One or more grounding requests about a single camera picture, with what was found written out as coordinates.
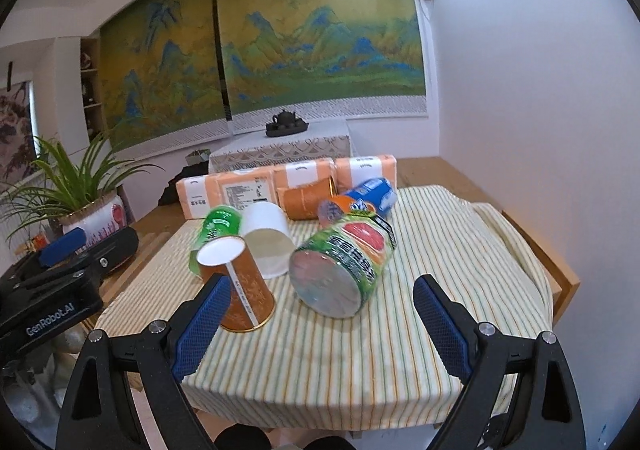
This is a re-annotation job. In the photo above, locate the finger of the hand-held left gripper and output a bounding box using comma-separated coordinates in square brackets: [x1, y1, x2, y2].
[20, 226, 87, 276]
[10, 226, 140, 290]

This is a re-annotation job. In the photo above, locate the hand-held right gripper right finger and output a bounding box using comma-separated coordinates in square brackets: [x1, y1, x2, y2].
[412, 273, 587, 450]

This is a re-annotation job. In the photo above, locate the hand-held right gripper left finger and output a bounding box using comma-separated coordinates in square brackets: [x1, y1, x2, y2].
[54, 272, 233, 450]

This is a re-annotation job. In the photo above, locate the orange paper cup gold rim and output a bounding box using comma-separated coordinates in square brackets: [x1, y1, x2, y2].
[196, 235, 277, 332]

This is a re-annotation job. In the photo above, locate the green paper cup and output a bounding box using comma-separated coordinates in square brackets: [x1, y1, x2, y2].
[188, 205, 244, 278]

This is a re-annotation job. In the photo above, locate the white paper cup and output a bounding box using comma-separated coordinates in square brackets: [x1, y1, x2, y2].
[239, 201, 294, 279]

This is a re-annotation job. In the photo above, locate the orange and blue cup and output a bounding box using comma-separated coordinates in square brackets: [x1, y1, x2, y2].
[317, 195, 368, 231]

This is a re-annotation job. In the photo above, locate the plain orange paper cup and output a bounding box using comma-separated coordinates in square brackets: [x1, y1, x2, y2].
[276, 177, 337, 221]

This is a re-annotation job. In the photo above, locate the potted green plant white pot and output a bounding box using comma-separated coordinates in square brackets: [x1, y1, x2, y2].
[0, 127, 166, 253]

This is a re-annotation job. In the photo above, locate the dark cloth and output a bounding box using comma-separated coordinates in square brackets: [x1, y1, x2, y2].
[159, 170, 187, 207]

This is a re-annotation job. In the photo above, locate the white plastic bag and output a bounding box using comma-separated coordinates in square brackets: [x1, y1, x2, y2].
[0, 325, 81, 436]

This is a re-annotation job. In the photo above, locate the striped tablecloth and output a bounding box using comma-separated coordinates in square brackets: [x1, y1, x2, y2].
[95, 185, 555, 403]

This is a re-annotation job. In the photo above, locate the orange packet white label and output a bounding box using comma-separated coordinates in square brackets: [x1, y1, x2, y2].
[334, 155, 397, 191]
[176, 165, 278, 221]
[272, 157, 337, 191]

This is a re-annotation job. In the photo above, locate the green can watermelon label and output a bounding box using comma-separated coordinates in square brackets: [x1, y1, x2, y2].
[289, 210, 396, 318]

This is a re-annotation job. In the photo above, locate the dark tea tray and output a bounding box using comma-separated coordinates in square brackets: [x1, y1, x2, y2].
[265, 121, 309, 137]

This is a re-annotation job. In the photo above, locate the low table white lace cloth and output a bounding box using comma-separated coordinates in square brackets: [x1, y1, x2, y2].
[209, 119, 351, 176]

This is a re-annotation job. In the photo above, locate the dark teapot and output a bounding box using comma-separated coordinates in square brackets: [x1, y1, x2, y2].
[272, 108, 302, 129]

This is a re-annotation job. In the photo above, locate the branch painting wall picture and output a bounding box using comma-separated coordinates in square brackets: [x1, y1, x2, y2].
[0, 80, 39, 181]

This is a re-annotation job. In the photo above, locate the wooden wall shelf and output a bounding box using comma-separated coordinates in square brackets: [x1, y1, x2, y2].
[79, 37, 106, 141]

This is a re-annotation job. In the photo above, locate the narrow landscape wall hanging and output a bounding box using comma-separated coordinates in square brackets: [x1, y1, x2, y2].
[99, 0, 234, 154]

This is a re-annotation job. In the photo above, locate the wide landscape wall hanging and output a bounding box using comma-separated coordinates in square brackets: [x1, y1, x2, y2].
[215, 0, 429, 123]

